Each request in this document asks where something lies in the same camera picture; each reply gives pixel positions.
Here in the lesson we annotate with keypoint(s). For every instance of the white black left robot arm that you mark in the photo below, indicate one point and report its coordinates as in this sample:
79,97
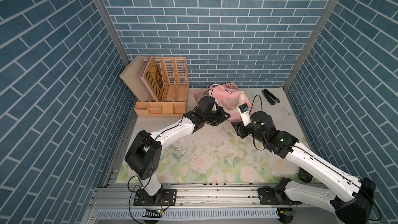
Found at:
144,154

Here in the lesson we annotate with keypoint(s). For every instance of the beige flat board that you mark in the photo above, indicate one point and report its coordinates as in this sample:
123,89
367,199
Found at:
131,77

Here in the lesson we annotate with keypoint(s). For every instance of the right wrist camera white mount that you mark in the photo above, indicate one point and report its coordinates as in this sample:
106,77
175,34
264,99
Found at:
245,114

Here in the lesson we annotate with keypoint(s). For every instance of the pink baseball cap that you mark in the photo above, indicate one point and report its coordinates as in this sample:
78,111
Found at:
231,101

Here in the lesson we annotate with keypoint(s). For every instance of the pink perforated plastic basket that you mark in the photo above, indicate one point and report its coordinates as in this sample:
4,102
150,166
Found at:
214,92

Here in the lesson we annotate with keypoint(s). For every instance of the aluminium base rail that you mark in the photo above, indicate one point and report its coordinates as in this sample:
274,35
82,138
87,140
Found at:
200,203

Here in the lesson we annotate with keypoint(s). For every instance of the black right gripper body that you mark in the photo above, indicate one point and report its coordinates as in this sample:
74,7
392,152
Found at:
244,130

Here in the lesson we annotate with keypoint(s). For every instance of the black stapler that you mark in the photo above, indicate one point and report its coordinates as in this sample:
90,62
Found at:
270,97

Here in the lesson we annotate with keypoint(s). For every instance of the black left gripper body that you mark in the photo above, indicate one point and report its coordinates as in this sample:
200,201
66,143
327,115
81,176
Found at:
215,116

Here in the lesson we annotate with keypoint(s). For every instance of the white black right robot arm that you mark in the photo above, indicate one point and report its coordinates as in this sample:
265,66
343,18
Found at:
351,199

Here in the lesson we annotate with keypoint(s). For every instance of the black round object on mat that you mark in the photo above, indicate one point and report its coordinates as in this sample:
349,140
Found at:
304,176

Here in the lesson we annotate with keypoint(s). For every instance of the wanted poster book pink edge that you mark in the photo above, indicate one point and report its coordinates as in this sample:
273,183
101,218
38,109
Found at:
152,78

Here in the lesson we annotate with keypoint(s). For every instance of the peach plastic desk organizer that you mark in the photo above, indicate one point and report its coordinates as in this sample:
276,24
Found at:
174,72

